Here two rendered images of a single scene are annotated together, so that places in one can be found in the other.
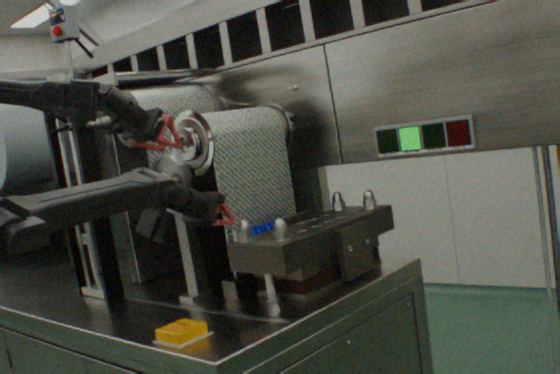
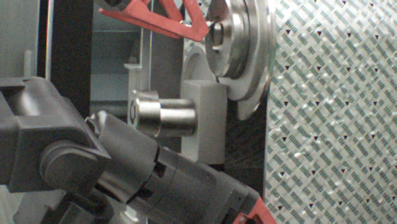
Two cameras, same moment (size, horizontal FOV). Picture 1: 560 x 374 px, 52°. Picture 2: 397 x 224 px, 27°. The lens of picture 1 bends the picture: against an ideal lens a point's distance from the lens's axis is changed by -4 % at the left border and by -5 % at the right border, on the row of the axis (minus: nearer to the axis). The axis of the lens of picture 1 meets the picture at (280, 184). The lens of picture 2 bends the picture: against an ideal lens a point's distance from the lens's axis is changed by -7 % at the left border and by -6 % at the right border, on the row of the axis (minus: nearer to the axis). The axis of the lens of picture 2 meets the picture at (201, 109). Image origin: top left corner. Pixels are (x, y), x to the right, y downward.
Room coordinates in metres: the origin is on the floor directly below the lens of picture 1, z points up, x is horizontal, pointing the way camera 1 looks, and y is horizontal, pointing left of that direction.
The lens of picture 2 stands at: (0.66, -0.16, 1.27)
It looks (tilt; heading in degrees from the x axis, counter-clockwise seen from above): 7 degrees down; 29
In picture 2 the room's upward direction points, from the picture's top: 2 degrees clockwise
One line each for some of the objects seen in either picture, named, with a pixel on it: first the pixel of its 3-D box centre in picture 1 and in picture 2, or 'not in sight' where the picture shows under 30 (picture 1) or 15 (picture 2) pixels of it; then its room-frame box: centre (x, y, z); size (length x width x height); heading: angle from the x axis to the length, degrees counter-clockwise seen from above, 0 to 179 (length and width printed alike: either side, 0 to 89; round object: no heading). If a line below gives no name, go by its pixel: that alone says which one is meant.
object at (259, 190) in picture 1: (258, 196); (378, 204); (1.39, 0.06, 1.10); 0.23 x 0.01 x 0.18; 137
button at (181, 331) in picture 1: (181, 331); not in sight; (1.07, 0.22, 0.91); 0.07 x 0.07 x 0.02; 47
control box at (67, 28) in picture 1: (62, 23); not in sight; (1.74, 0.56, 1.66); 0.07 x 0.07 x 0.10; 67
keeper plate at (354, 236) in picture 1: (355, 250); not in sight; (1.29, -0.14, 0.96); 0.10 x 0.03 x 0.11; 137
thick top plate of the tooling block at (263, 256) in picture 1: (316, 235); not in sight; (1.34, -0.06, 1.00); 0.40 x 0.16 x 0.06; 137
